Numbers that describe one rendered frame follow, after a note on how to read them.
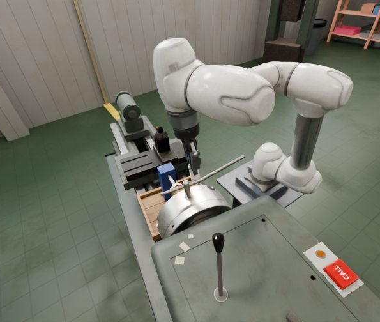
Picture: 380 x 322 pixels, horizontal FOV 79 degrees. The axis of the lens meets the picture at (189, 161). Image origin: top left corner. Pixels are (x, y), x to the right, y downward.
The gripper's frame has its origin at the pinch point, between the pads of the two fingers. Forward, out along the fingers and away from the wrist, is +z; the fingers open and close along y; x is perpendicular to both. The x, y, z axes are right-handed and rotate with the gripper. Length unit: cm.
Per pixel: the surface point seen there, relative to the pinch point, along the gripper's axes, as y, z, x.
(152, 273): 11, 81, 34
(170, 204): 2.6, 15.6, 11.0
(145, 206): 33, 47, 25
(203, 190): 3.6, 15.2, -3.1
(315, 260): -35.4, 14.0, -22.5
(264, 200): -11.0, 14.4, -21.2
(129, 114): 105, 28, 18
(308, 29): 366, 98, -362
